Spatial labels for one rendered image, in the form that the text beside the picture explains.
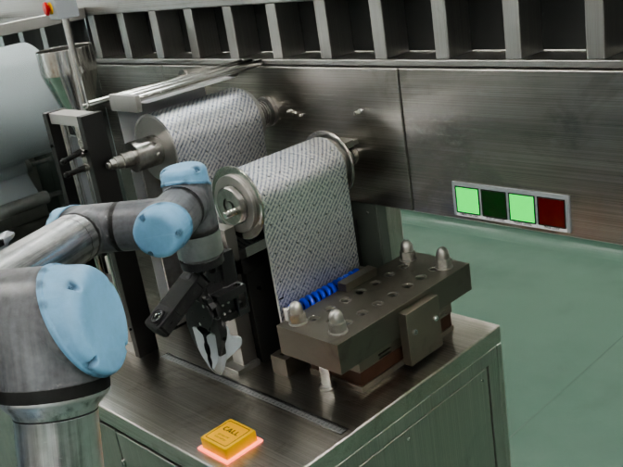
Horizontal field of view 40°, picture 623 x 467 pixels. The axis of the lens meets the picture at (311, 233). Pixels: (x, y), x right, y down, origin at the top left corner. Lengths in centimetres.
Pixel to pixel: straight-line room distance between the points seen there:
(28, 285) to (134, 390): 92
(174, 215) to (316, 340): 44
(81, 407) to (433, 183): 100
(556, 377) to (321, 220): 183
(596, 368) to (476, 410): 165
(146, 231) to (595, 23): 77
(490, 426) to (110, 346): 113
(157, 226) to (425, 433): 73
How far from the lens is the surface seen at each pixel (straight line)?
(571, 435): 305
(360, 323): 156
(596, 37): 145
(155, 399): 172
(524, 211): 159
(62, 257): 116
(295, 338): 158
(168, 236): 121
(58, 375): 87
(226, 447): 148
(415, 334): 162
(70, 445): 90
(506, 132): 157
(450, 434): 175
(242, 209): 159
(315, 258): 170
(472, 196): 165
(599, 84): 146
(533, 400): 322
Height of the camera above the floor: 173
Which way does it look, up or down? 20 degrees down
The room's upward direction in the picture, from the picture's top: 9 degrees counter-clockwise
